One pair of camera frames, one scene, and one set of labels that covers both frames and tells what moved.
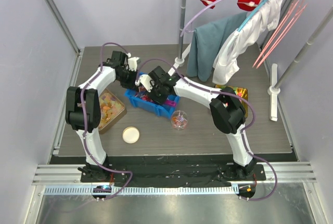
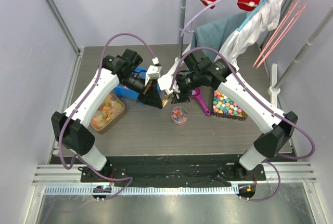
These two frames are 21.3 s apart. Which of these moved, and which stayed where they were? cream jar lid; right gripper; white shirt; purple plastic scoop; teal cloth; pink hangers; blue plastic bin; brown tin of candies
Moved: right gripper; cream jar lid; purple plastic scoop; blue plastic bin
Stayed: white shirt; brown tin of candies; teal cloth; pink hangers
